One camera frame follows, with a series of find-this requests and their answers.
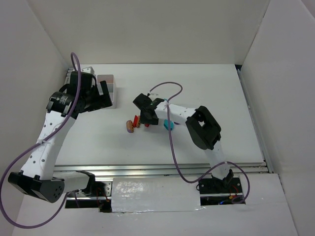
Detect teal rounded lego brick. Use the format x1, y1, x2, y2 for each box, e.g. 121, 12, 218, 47
163, 119, 174, 131

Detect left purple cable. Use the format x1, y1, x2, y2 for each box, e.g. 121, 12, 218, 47
0, 52, 82, 228

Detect purple cable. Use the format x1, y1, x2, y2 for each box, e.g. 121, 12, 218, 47
0, 52, 82, 228
147, 82, 249, 205

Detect white divided container right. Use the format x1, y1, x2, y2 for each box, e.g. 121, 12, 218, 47
96, 74, 118, 109

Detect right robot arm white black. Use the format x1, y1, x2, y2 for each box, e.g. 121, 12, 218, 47
133, 94, 234, 188

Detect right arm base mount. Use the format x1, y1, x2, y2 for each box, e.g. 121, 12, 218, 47
196, 177, 244, 206

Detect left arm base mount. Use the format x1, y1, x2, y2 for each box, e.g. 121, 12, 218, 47
65, 181, 113, 213

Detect red brown lego brick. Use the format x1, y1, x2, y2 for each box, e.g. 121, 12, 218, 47
132, 116, 140, 128

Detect side aluminium rail right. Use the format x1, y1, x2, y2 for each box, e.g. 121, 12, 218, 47
235, 64, 275, 174

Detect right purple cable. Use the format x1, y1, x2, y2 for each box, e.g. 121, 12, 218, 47
147, 82, 249, 205

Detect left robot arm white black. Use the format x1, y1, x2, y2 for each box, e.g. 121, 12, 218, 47
8, 67, 112, 203

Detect purple top brown lego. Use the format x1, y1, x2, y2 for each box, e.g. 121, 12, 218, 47
126, 120, 134, 133

